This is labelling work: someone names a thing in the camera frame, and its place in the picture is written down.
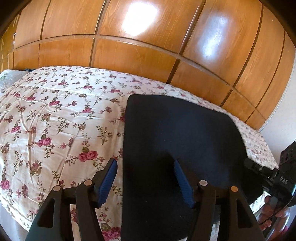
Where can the dark navy pants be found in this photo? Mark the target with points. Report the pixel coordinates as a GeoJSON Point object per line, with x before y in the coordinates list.
{"type": "Point", "coordinates": [160, 129]}

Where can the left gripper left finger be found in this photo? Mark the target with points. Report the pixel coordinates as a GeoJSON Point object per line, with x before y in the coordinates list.
{"type": "Point", "coordinates": [103, 181]}

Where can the wooden wardrobe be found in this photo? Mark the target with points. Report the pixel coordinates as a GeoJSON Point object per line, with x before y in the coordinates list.
{"type": "Point", "coordinates": [235, 54]}

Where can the person right hand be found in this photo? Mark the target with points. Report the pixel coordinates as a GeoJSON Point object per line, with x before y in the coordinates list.
{"type": "Point", "coordinates": [267, 211]}

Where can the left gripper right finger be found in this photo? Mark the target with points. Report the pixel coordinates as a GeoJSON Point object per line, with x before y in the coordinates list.
{"type": "Point", "coordinates": [187, 181]}

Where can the grey patterned pillow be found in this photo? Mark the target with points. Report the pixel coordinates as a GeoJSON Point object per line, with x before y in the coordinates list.
{"type": "Point", "coordinates": [9, 77]}

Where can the floral bedspread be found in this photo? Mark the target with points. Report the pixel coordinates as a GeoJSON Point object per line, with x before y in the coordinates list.
{"type": "Point", "coordinates": [59, 125]}

